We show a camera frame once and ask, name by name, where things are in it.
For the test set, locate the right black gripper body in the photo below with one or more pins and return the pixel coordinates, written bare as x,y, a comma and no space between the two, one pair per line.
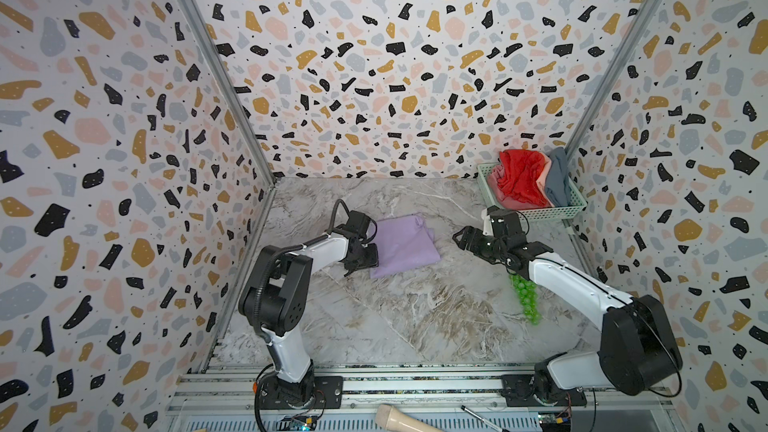
485,243

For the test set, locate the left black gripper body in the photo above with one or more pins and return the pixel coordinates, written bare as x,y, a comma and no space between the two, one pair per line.
365,257

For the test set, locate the lilac t shirt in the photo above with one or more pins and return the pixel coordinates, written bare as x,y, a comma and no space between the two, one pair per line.
403,244

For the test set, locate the mint green plastic basket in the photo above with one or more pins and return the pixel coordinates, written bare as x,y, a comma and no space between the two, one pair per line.
576,202

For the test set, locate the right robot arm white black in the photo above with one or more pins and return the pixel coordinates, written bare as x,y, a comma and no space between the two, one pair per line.
637,347

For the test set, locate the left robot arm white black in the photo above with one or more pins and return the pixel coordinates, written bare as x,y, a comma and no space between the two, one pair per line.
274,296

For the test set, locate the green plastic grape bunch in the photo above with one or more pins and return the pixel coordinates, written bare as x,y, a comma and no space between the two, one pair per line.
528,298

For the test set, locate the red t shirt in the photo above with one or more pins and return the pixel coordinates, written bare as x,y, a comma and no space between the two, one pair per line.
522,177

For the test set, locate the grey t shirt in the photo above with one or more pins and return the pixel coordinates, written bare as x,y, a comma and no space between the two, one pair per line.
556,183

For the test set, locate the metal screwdriver tool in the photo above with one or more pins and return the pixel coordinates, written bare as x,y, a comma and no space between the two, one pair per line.
488,423

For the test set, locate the small green circuit board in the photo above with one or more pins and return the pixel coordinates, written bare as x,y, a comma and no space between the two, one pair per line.
296,423

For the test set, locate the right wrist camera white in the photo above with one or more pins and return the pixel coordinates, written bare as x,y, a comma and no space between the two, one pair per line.
487,220

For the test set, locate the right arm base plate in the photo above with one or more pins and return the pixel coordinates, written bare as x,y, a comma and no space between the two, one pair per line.
516,390

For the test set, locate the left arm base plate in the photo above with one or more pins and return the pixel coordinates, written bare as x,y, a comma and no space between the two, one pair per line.
324,391

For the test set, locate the beige cylindrical handle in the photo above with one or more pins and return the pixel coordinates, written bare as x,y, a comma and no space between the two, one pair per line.
390,418

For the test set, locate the right aluminium corner post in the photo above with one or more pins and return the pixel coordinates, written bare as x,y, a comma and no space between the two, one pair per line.
604,86

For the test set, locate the aluminium corner post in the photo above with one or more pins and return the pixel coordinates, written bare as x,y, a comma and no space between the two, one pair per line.
210,54
604,86

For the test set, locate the aluminium mounting rail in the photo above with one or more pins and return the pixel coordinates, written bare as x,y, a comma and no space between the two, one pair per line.
226,400

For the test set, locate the left aluminium corner post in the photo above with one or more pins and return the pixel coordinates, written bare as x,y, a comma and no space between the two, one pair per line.
210,54

